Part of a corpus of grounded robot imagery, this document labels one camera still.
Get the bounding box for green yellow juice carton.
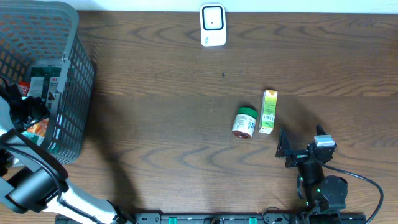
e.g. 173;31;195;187
259;90;278;134

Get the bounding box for white jar green lid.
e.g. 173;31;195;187
231;107;258;139

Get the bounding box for small orange box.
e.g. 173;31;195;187
27;119;49;138

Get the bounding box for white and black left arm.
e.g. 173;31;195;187
1;84;135;223

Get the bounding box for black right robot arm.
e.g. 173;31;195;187
275;125;348;223

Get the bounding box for white barcode scanner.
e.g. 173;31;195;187
199;3;227;47

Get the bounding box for green 3M package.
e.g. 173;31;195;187
27;67;62;108

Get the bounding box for red sachet packet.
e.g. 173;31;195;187
17;81;30;96

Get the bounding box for dark grey plastic mesh basket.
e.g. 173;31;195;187
1;1;95;164

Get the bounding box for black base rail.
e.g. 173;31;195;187
55;212;368;224

